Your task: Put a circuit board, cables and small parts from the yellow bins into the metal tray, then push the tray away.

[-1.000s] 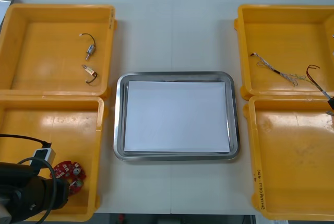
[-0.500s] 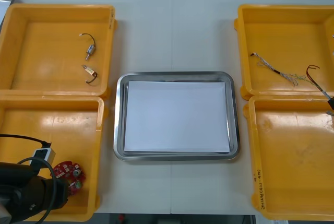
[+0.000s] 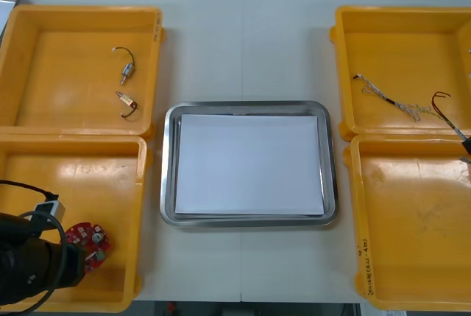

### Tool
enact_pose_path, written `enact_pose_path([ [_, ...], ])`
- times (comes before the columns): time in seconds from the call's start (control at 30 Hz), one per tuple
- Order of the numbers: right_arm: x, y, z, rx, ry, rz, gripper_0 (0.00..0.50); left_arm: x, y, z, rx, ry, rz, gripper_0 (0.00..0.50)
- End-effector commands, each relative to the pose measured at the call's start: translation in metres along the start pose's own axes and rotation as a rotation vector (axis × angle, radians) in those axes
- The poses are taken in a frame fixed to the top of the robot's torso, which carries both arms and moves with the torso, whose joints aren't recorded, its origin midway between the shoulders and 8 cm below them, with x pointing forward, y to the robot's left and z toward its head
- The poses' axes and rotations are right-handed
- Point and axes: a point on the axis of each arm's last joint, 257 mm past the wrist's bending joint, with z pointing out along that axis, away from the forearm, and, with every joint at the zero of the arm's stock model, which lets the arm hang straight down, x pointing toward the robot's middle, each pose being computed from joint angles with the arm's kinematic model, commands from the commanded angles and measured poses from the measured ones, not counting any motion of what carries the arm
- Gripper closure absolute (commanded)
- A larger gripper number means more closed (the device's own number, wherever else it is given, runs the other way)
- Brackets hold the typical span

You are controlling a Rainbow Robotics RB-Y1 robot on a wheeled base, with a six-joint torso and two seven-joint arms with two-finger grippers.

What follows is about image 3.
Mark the solenoid with yellow label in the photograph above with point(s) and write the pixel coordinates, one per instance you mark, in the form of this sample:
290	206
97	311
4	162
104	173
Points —
126	99

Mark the steel tray with white sheet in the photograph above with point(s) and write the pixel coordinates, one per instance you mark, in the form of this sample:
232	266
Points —
7	3

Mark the solenoid with grey label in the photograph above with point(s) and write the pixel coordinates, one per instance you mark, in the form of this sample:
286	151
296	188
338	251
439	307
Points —
127	70

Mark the yellow-orange plastic bin with handwriting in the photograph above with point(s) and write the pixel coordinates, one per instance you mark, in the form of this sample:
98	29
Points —
412	220

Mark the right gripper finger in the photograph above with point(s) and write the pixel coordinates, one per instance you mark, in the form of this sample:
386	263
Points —
467	145

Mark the round red circuit board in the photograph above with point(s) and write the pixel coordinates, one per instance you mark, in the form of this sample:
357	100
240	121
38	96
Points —
96	238

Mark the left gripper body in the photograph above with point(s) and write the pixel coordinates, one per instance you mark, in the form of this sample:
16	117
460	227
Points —
68	264

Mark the white paper sheet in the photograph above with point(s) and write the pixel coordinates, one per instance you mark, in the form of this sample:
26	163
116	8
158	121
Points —
246	165

